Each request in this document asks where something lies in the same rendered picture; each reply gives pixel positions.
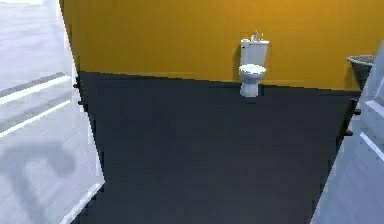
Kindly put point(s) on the white toilet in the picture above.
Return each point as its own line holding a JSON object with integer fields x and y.
{"x": 252, "y": 60}

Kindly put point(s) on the small grey item on toilet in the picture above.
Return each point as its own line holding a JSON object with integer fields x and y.
{"x": 256, "y": 35}

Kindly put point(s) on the white room door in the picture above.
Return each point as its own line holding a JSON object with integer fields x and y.
{"x": 361, "y": 156}
{"x": 36, "y": 110}

